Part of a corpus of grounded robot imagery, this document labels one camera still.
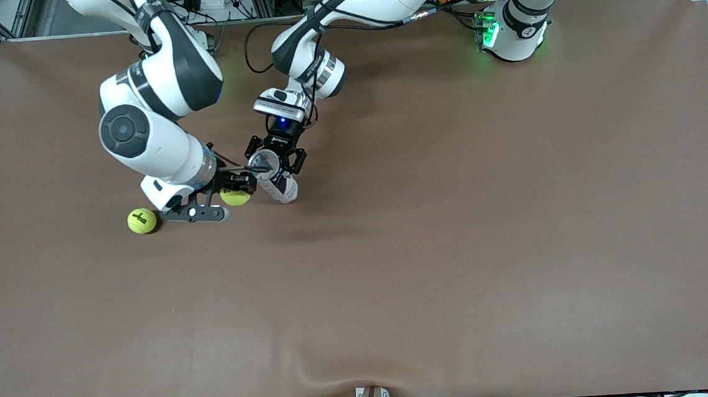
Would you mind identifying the tennis ball Roland Garros print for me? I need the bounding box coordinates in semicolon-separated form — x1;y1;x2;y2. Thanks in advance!
219;187;254;208

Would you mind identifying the clear tennis ball can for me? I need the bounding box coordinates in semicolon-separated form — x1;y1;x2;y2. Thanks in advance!
245;147;301;206

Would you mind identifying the tennis ball Wilson print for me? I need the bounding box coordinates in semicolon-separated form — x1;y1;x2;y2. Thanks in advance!
126;207;160;236

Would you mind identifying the white power strip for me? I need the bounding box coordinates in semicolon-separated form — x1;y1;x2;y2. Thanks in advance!
182;0;236;24

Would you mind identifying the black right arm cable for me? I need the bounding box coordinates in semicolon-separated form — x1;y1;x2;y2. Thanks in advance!
94;0;273;182

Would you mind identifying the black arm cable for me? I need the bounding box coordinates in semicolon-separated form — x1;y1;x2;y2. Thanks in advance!
241;0;572;132
94;0;273;182

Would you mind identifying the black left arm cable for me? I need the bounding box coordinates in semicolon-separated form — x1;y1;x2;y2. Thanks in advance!
241;0;572;132

